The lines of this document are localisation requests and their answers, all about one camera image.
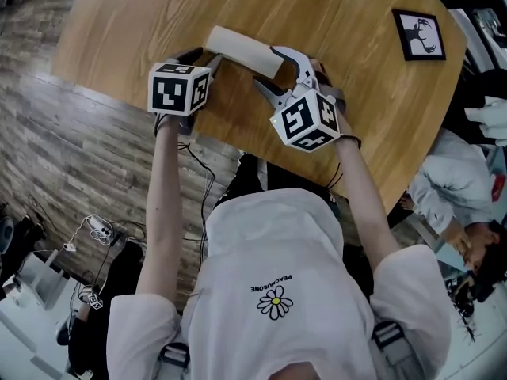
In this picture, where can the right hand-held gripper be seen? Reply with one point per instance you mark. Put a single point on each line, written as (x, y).
(305, 121)

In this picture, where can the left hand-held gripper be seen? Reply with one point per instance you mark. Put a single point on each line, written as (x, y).
(170, 89)

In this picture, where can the white rectangular block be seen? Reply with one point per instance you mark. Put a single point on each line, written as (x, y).
(241, 50)

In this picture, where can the person's left forearm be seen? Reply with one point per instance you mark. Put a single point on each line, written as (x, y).
(162, 212)

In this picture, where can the person's right forearm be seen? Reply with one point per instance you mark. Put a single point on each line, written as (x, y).
(364, 204)

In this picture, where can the person's right hand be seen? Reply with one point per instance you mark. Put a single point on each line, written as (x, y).
(321, 73)

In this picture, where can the person's black trousers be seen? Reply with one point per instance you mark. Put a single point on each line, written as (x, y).
(249, 176)

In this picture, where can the white power strip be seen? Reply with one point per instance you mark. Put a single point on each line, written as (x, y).
(99, 228)

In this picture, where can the person's white t-shirt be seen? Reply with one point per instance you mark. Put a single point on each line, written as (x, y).
(277, 275)

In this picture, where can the light hanging jacket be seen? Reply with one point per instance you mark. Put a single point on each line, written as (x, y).
(491, 121)

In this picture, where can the small white power adapter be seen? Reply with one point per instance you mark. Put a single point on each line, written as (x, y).
(69, 248)

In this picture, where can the dark round fan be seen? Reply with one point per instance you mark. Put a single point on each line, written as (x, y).
(6, 232)

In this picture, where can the white desk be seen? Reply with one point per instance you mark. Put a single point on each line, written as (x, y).
(24, 331)

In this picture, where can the black picture frame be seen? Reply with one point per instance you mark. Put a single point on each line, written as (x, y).
(420, 34)

